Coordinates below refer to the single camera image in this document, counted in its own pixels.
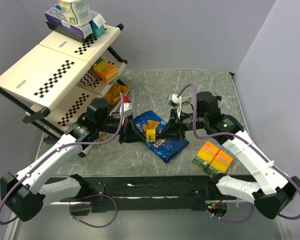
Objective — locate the purple tissue box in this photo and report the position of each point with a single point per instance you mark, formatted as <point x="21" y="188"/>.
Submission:
<point x="57" y="22"/>

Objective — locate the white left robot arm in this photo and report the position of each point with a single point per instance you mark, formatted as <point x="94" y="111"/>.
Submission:
<point x="27" y="192"/>

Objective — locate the blue Doritos chip bag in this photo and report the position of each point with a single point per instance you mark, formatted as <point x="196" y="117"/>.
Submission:
<point x="165" y="149"/>

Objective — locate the left yellow sponge pack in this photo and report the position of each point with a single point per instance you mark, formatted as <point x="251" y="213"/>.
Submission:
<point x="205" y="156"/>

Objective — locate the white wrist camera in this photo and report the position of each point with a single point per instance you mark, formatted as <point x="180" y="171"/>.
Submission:
<point x="126" y="108"/>
<point x="175" y="101"/>

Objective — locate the orange padlock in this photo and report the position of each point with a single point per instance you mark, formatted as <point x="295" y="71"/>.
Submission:
<point x="218" y="98"/>

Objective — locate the yellow padlock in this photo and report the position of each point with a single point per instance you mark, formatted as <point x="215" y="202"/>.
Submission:
<point x="150" y="135"/>

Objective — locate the purple zigzag cloth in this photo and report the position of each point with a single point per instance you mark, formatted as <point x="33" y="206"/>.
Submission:
<point x="88" y="78"/>

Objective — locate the orange sponge pack on shelf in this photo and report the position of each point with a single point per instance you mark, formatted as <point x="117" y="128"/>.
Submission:
<point x="106" y="71"/>

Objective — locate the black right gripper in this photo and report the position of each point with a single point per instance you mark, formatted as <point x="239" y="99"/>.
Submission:
<point x="174" y="124"/>

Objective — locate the teal small box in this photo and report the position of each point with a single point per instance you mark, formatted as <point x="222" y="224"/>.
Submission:
<point x="97" y="24"/>

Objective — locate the yellow sponge pack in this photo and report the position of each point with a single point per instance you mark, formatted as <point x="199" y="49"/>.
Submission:
<point x="205" y="156"/>
<point x="219" y="164"/>

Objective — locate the beige checkered shelf rack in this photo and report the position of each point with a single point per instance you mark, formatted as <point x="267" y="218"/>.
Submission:
<point x="45" y="81"/>

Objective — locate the brass padlock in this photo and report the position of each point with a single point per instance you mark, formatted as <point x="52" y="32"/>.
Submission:
<point x="103" y="137"/>

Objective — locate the right yellow sponge pack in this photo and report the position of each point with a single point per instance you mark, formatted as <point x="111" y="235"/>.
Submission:
<point x="219" y="164"/>

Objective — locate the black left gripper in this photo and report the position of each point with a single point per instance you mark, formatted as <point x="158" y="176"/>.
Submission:
<point x="128" y="132"/>

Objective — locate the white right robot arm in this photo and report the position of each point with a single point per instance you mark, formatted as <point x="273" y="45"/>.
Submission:
<point x="272" y="189"/>

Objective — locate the orange snack bag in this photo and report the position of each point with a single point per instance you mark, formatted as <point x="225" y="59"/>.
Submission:
<point x="113" y="94"/>

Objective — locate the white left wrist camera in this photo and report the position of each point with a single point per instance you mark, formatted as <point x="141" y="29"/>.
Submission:
<point x="126" y="108"/>

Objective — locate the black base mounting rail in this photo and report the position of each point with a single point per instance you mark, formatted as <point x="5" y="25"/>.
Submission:
<point x="137" y="193"/>

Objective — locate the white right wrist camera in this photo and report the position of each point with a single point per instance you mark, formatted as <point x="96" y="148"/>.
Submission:
<point x="175" y="101"/>

